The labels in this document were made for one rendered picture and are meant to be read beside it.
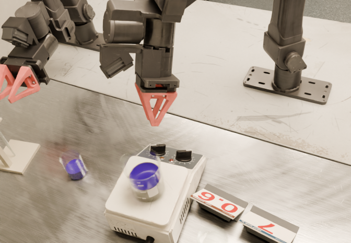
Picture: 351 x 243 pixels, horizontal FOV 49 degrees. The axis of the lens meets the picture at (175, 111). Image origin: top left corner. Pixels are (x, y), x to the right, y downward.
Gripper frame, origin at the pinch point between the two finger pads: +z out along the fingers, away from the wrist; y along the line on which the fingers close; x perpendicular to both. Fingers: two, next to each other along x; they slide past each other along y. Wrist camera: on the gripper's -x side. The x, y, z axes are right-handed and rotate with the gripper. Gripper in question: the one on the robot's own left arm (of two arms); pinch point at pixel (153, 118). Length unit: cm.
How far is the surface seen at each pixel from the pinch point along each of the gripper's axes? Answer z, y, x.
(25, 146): 13.2, -18.4, -25.0
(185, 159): 6.8, 4.5, 5.9
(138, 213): 11.6, 14.3, -5.1
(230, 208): 12.5, 13.9, 12.3
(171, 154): 7.2, 1.3, 4.1
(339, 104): -2.7, -0.1, 43.4
